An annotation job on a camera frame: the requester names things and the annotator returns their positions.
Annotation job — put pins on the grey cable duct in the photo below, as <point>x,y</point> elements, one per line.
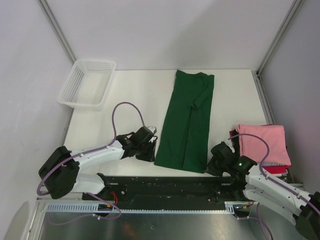
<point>228,207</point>

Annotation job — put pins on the left aluminium frame post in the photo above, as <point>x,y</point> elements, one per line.
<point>52,20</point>

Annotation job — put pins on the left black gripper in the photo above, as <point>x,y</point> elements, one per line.
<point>150,156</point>

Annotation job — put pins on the aluminium frame post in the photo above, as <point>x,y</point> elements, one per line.
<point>52,20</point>
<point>282,30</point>

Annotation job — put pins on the right aluminium frame post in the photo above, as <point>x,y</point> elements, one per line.
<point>282,30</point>

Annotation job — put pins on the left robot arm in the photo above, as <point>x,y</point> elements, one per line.
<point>64,171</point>

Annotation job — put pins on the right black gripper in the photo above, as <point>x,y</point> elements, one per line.
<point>210,169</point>

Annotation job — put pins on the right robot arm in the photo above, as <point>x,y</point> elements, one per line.
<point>299,207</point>

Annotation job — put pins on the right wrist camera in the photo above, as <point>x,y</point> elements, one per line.
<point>223,150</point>

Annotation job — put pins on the pink folded t shirt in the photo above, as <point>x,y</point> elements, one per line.
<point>256,141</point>

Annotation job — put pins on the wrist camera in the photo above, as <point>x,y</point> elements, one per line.
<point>223,150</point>
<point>145,134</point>

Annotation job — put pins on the white plastic basket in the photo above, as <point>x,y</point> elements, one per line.
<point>87,84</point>

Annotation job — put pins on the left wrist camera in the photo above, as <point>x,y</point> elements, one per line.
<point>145,134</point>

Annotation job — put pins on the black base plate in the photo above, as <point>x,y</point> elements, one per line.
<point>171,193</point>

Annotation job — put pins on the green t shirt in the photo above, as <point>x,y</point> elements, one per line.
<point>185,133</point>

